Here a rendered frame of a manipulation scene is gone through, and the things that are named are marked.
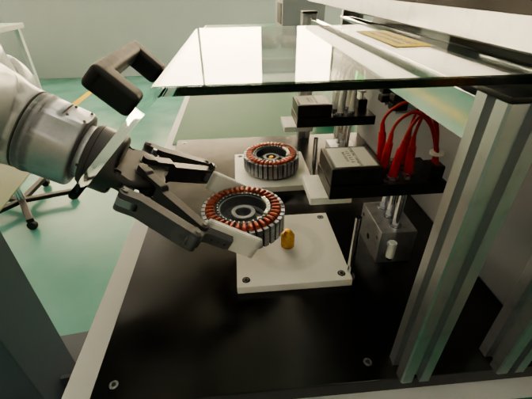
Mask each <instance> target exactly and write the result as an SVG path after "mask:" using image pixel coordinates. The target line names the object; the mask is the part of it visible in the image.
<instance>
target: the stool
mask: <svg viewBox="0 0 532 399"><path fill-rule="evenodd" d="M49 184H50V181H49V180H48V179H45V178H43V177H40V178H39V179H38V180H37V181H36V182H35V183H34V184H33V185H32V186H31V187H30V188H29V189H28V190H27V191H26V192H25V193H23V192H22V190H21V187H19V189H18V190H17V191H16V192H15V193H14V196H12V197H11V199H10V200H9V201H8V202H10V203H8V204H6V205H5V206H4V207H3V209H2V210H1V211H0V214H1V213H2V212H4V211H8V210H9V209H11V208H13V207H16V206H18V205H20V207H21V210H22V212H23V215H24V217H25V220H26V222H27V225H26V226H27V227H28V228H29V229H30V230H35V229H36V228H37V227H38V225H39V224H38V222H36V221H35V220H34V218H33V216H32V213H31V211H30V209H29V206H28V204H27V202H32V201H37V200H44V199H49V198H53V197H57V196H65V195H68V194H69V193H70V191H71V190H72V189H71V188H69V189H65V190H60V191H56V192H48V193H44V194H39V195H34V196H32V194H33V193H34V192H35V191H36V190H37V189H38V188H39V187H40V186H41V185H43V186H45V187H47V186H48V185H49ZM68 197H69V198H70V199H72V200H75V199H74V198H72V197H70V196H69V195H68Z"/></svg>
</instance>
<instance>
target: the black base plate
mask: <svg viewBox="0 0 532 399"><path fill-rule="evenodd" d="M314 137H318V144H317V164H318V162H319V161H320V152H321V148H325V142H326V139H337V137H336V135H334V134H321V135H310V138H309V139H305V138H302V139H298V138H297V135H285V136H268V137H249V138H231V139H196V140H178V141H177V145H176V148H175V151H178V152H181V153H185V154H190V155H193V156H196V157H199V158H204V159H207V160H209V161H210V162H213V163H215V164H216V168H215V171H216V172H219V173H221V174H223V175H226V176H228V177H231V178H233V179H235V154H244V152H245V150H246V149H248V148H249V147H251V146H253V145H256V144H259V143H266V142H277V143H284V144H287V145H290V146H292V147H294V148H295V149H296V150H297V151H301V153H302V156H303V158H304V161H305V163H306V166H307V169H308V170H309V172H310V175H311V170H312V159H313V148H314ZM317 164H316V173H315V175H318V174H317ZM166 184H167V185H168V186H169V190H170V191H171V193H173V194H174V195H175V196H176V197H177V198H178V199H180V200H181V201H182V202H183V203H185V204H186V205H187V206H188V207H190V208H191V209H192V210H193V211H194V212H195V213H196V214H197V215H198V216H200V217H201V208H202V206H203V203H204V202H205V201H206V200H207V199H208V198H209V197H211V196H212V195H213V194H215V193H216V192H213V191H211V190H209V189H206V184H195V183H182V182H168V183H166ZM273 193H274V195H275V194H276V195H277V196H278V197H279V198H280V199H281V200H282V201H283V204H284V206H285V215H301V214H315V213H326V214H327V217H328V219H329V222H330V225H331V227H332V230H333V233H334V234H335V237H336V239H337V242H338V244H339V247H340V250H341V252H342V254H343V256H344V259H345V261H346V264H347V265H348V258H349V253H350V248H351V243H352V235H353V230H354V225H355V217H356V216H357V215H360V216H361V215H362V210H363V203H371V202H381V199H382V197H381V196H379V197H366V198H352V199H351V203H334V204H319V205H310V202H309V200H308V198H307V195H306V191H305V190H300V191H285V192H273ZM403 212H404V213H405V215H406V216H407V217H408V219H409V220H410V222H411V223H412V224H413V225H414V226H415V228H416V229H417V235H416V239H415V242H414V245H413V247H412V252H411V255H410V258H409V260H403V261H391V262H380V263H375V262H374V259H373V257H372V256H371V253H370V251H369V249H368V248H367V245H366V243H365V241H364V240H363V237H362V236H361V234H360V233H359V241H358V245H357V250H356V255H355V263H354V268H353V273H354V274H355V279H354V280H352V284H351V285H350V286H339V287H319V288H308V289H297V290H286V291H265V292H255V293H244V294H238V289H237V254H236V253H235V252H232V251H230V250H225V249H220V248H218V247H215V246H213V245H209V244H207V243H205V242H200V244H199V246H198V247H197V248H195V249H194V251H193V252H189V251H187V250H185V249H183V248H181V247H180V246H179V245H177V244H175V243H173V242H172V241H170V240H169V239H167V238H166V237H164V236H162V235H160V234H159V233H158V232H156V231H154V230H152V229H151V228H149V227H148V229H147V232H146V236H145V238H144V241H143V244H142V248H141V249H140V252H139V256H138V259H137V261H136V264H135V268H134V271H133V273H132V276H131V280H130V283H129V284H128V287H127V291H126V294H125V296H124V299H123V303H122V306H121V308H120V312H119V315H118V317H117V319H116V323H115V326H114V329H113V331H112V335H111V338H110V341H109V343H108V347H107V349H106V352H105V354H104V358H103V361H102V364H101V368H100V370H99V373H98V376H97V380H96V382H95V384H94V387H93V391H92V393H91V396H90V399H299V398H308V397H323V396H332V395H341V394H349V393H365V392H373V391H382V390H397V389H406V388H414V387H423V386H438V385H447V384H455V383H464V382H479V381H488V380H497V379H505V378H521V377H530V376H532V361H531V362H530V364H529V365H528V366H527V368H526V369H525V370H524V371H523V372H518V373H514V371H513V370H512V369H510V370H509V371H508V373H507V374H497V373H496V372H495V371H494V370H493V369H492V367H491V365H490V363H491V361H492V359H493V358H492V357H491V356H488V357H484V355H483V354H482V352H481V350H480V349H479V348H480V346H481V344H482V342H483V341H484V339H485V337H486V336H487V334H488V331H489V330H490V328H491V327H492V324H493V323H494V321H495V319H496V318H497V316H498V314H499V312H500V311H501V309H502V307H503V305H502V304H501V302H500V301H499V300H498V299H497V298H496V296H495V295H494V294H493V293H492V292H491V291H490V290H489V289H488V287H487V286H486V285H485V283H484V282H483V281H482V280H481V278H480V277H479V276H478V277H477V280H476V282H475V284H474V285H473V288H472V290H471V292H470V294H469V297H468V298H467V300H466V302H465V305H464V307H463V309H462V311H461V313H460V315H459V317H458V320H457V322H456V324H455V326H454V328H453V330H452V332H451V335H450V337H449V339H448V341H447V342H446V345H445V347H444V349H443V352H442V354H441V356H440V357H439V360H438V362H437V364H436V366H435V369H434V370H433V372H432V374H431V377H430V379H429V381H426V382H419V380H418V378H417V376H416V374H415V376H414V378H413V380H412V382H410V383H401V382H400V380H399V378H398V376H397V369H398V367H399V365H393V364H392V361H391V359H390V353H391V351H392V348H393V344H394V341H395V339H396V336H397V332H398V329H399V327H400V324H401V320H402V318H403V315H404V312H405V307H406V305H407V302H408V300H409V295H410V293H411V290H412V286H413V284H414V281H415V278H416V274H417V272H418V269H419V266H420V262H421V260H422V257H423V254H424V250H425V248H426V245H427V243H428V238H429V236H430V233H431V228H432V226H433V221H431V219H430V218H429V217H428V216H427V214H426V213H425V212H424V211H423V209H422V208H421V207H420V206H419V204H418V203H417V202H416V201H415V200H414V199H413V198H412V197H411V196H410V195H407V198H406V201H405V207H404V210H403ZM201 218H202V217H201Z"/></svg>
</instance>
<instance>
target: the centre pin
mask: <svg viewBox="0 0 532 399"><path fill-rule="evenodd" d="M294 245H295V234H294V233H293V231H292V230H290V229H285V231H283V232H282V234H281V246H282V247H283V248H284V249H292V248H293V247H294Z"/></svg>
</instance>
